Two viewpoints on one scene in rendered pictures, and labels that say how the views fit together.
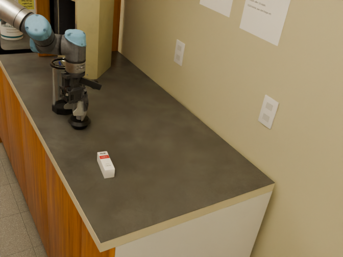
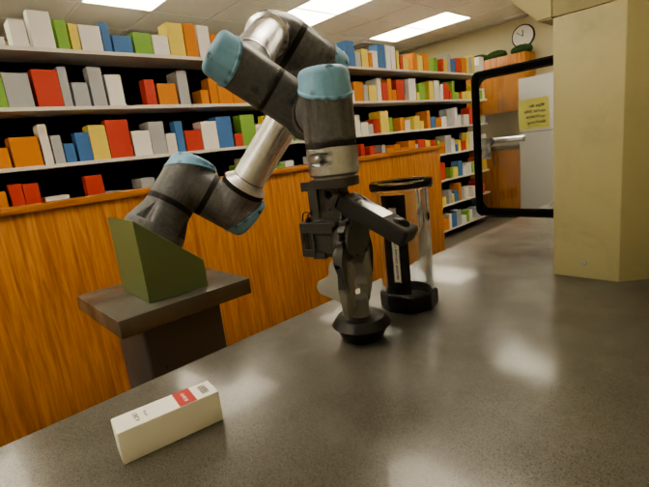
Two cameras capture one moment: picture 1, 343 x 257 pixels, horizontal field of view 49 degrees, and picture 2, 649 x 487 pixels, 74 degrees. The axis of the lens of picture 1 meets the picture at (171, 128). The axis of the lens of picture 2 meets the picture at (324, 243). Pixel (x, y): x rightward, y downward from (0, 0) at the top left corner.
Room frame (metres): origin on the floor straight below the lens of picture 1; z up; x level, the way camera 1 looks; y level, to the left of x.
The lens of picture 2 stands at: (1.23, -0.25, 1.23)
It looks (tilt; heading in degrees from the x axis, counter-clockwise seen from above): 12 degrees down; 84
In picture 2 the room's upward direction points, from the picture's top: 7 degrees counter-clockwise
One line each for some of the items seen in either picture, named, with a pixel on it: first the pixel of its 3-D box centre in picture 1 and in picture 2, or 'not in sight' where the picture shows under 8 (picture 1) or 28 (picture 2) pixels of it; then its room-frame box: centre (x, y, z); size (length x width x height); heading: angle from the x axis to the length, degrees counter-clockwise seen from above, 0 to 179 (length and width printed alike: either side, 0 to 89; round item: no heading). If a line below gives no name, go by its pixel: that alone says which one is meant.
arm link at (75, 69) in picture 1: (75, 66); (331, 163); (1.32, 0.39, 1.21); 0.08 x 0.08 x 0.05
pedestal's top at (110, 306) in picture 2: not in sight; (163, 294); (0.92, 0.86, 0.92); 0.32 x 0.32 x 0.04; 36
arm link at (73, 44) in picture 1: (74, 46); (325, 108); (1.32, 0.40, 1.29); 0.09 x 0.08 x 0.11; 97
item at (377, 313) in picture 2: (79, 118); (360, 316); (1.34, 0.38, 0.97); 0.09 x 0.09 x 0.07
